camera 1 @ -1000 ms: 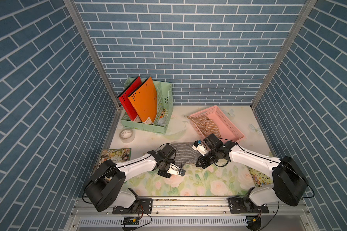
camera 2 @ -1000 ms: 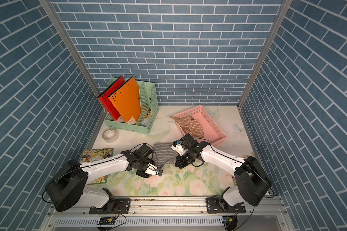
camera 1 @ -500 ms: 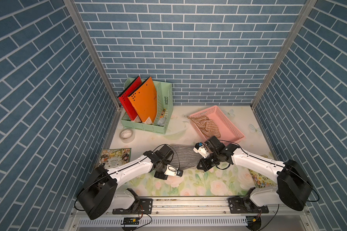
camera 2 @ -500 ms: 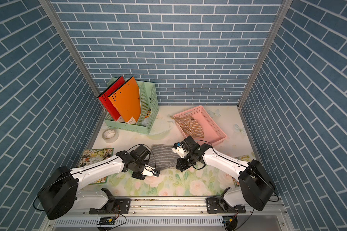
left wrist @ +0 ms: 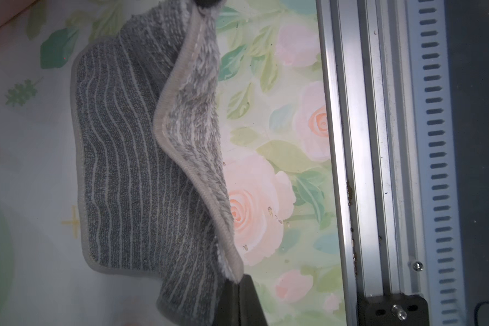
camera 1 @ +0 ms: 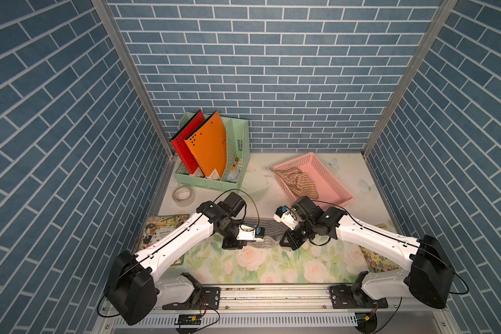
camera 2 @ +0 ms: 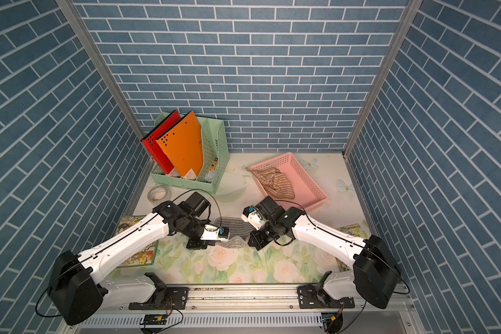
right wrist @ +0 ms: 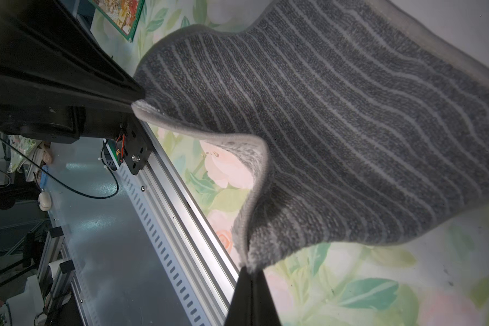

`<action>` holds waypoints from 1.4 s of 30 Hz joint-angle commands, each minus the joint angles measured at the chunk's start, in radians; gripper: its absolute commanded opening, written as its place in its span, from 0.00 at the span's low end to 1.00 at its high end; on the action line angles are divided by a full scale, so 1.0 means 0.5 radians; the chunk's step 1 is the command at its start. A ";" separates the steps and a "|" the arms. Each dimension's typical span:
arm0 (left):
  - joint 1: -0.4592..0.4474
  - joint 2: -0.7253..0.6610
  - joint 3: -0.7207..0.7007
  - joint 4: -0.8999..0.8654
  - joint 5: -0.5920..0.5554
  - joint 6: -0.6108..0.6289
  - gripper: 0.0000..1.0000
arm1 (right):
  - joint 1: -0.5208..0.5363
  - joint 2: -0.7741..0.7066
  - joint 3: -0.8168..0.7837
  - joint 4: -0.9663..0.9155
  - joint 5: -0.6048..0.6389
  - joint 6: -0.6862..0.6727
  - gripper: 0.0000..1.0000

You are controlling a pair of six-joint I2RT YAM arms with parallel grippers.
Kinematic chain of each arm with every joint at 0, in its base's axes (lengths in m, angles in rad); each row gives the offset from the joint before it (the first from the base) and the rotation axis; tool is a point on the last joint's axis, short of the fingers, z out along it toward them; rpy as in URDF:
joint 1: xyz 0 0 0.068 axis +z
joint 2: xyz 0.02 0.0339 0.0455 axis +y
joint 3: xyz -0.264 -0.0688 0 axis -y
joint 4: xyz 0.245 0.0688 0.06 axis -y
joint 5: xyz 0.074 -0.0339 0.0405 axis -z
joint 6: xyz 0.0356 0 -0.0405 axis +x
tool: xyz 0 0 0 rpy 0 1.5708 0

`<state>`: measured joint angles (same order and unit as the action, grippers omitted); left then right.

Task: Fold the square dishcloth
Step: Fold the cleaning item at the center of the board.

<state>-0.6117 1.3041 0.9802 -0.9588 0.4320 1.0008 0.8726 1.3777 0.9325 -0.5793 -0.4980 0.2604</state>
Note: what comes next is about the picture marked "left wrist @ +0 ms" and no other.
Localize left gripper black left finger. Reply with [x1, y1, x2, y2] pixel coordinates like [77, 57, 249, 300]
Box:
[213, 281, 240, 326]

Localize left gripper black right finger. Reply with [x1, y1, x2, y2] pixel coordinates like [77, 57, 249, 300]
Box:
[238, 274, 268, 326]

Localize grey striped dishcloth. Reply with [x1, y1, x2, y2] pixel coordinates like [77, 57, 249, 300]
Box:
[71, 1, 244, 325]

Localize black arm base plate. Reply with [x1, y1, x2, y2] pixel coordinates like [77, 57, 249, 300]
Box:
[358, 293, 430, 326]

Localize aluminium frame rail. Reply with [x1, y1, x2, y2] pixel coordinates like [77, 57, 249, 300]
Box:
[316, 1, 428, 325]

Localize white perforated cable duct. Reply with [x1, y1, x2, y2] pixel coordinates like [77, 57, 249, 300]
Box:
[407, 1, 467, 325]

